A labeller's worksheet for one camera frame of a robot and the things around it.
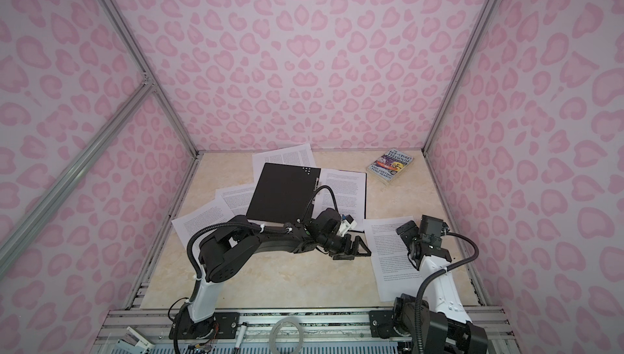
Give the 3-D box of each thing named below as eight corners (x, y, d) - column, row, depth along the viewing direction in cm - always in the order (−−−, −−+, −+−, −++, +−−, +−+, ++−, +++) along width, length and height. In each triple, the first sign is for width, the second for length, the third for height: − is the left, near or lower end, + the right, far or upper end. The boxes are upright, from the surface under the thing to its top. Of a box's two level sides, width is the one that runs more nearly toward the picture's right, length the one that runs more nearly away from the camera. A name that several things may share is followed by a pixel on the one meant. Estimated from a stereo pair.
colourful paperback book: (387, 183, 109) (388, 180, 107) (367, 168, 115) (367, 165, 113) (413, 161, 117) (414, 158, 115) (392, 148, 123) (394, 145, 121)
